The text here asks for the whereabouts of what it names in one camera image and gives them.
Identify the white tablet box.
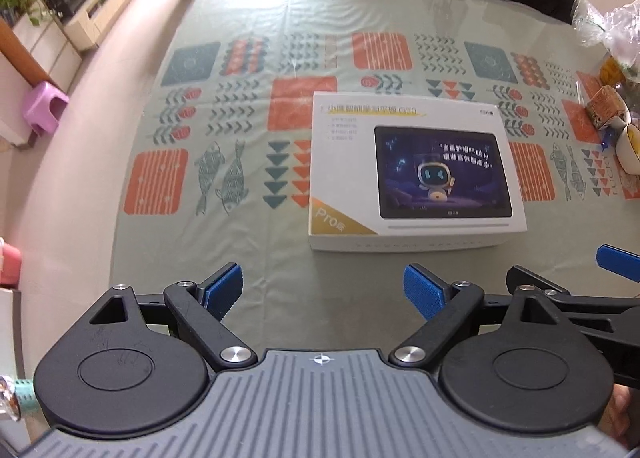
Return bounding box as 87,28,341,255
307,90,529,253

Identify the brown wooden furniture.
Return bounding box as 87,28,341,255
0,18,42,89

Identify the desktop with patterned tablecloth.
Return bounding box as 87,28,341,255
109,0,640,306

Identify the clear plastic bag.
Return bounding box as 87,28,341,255
571,0,640,66

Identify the yellow snack packet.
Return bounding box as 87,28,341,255
599,57,629,86

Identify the purple plastic stool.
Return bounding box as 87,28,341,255
22,80,71,149

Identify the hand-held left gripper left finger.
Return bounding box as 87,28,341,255
90,262,257,373

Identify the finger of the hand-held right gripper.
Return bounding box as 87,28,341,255
595,245,640,284
505,265,640,324

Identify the pink container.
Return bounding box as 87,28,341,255
0,237,24,289

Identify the white bowl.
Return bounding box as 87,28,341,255
614,123,640,175

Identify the brown snack box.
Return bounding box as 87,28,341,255
586,85,632,132

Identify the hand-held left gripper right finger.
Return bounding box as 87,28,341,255
388,263,584,370

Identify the person's right hand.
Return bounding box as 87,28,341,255
602,382,634,441

